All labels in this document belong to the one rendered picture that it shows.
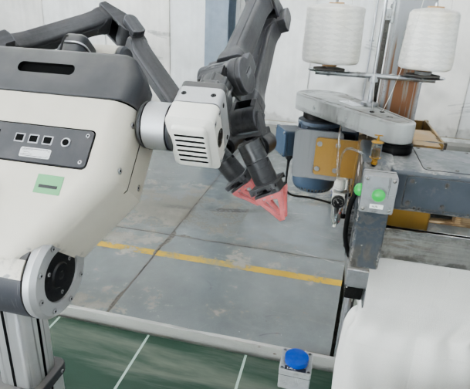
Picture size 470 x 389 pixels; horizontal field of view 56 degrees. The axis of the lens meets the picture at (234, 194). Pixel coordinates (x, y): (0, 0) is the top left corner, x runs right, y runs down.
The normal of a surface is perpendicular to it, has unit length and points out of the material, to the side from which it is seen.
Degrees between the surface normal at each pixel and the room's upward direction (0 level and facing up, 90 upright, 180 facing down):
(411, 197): 90
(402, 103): 90
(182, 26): 90
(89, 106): 50
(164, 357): 0
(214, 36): 90
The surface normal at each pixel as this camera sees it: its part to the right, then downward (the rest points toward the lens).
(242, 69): 0.89, -0.08
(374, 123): -0.90, 0.12
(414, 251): -0.23, 0.36
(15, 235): -0.15, -0.32
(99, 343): 0.04, -0.92
